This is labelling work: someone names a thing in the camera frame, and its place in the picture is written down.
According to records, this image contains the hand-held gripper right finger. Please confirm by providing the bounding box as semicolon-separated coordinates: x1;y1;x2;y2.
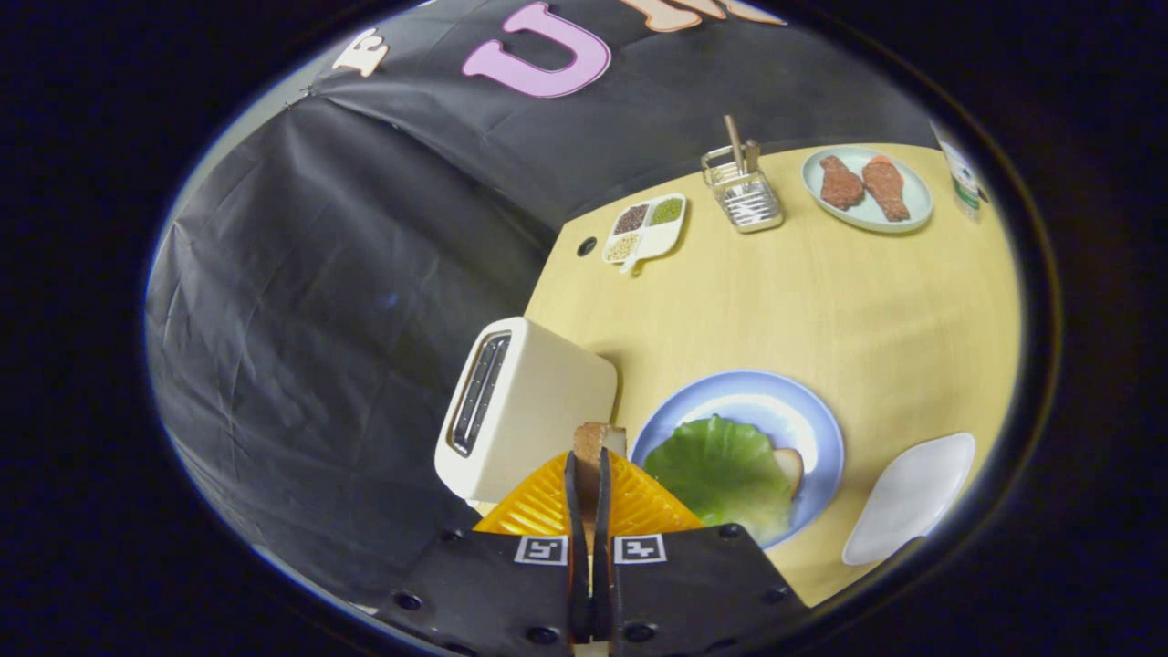
593;447;811;657

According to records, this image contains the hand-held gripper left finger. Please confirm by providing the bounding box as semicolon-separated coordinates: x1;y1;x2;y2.
374;450;592;657

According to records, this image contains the black backdrop cloth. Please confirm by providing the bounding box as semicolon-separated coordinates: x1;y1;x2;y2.
144;0;941;608

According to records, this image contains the brown meat patty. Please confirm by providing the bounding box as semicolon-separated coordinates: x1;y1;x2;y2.
819;155;865;212
862;155;912;223

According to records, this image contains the square white bread slice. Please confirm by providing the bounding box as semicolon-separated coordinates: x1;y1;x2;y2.
771;447;805;494

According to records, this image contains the metal wire utensil holder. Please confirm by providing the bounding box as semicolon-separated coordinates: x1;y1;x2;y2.
701;140;785;234

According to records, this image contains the white divided seasoning tray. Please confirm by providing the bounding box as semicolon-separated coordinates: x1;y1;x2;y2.
602;193;687;275

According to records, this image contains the brown crust bread slice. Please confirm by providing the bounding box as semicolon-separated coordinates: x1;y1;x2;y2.
572;422;629;548

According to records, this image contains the blue plate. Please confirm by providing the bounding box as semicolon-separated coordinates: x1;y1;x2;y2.
630;370;846;550

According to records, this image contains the pale green plate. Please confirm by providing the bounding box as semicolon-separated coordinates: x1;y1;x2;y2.
801;146;934;235

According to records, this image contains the clear water bottle green label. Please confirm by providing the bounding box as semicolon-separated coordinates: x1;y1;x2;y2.
931;123;986;223

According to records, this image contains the white toaster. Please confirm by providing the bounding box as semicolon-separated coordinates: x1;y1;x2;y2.
434;317;619;506

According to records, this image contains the green lettuce leaf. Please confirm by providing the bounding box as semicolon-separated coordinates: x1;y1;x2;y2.
643;415;795;544

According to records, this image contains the white plate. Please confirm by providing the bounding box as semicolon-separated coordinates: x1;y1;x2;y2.
841;433;976;567

